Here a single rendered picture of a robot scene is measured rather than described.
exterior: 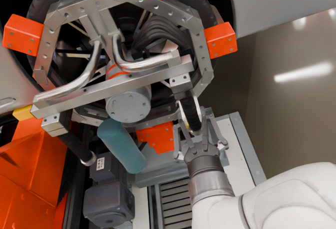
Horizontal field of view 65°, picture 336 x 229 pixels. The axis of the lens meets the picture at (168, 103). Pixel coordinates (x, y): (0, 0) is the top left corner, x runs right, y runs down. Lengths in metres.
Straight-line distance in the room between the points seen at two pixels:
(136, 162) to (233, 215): 0.61
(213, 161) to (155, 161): 0.84
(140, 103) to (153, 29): 0.22
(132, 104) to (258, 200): 0.44
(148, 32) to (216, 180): 0.37
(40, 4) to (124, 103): 0.37
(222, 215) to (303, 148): 1.16
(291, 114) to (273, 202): 1.33
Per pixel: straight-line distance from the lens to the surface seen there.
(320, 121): 1.72
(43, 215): 1.07
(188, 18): 0.77
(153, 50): 1.12
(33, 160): 1.10
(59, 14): 0.77
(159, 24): 0.66
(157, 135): 1.08
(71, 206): 1.44
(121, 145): 0.93
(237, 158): 1.47
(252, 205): 0.46
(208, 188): 0.53
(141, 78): 0.63
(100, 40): 0.78
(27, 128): 1.26
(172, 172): 1.40
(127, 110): 0.77
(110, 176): 1.25
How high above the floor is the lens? 1.35
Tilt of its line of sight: 45 degrees down
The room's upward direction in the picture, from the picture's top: 24 degrees counter-clockwise
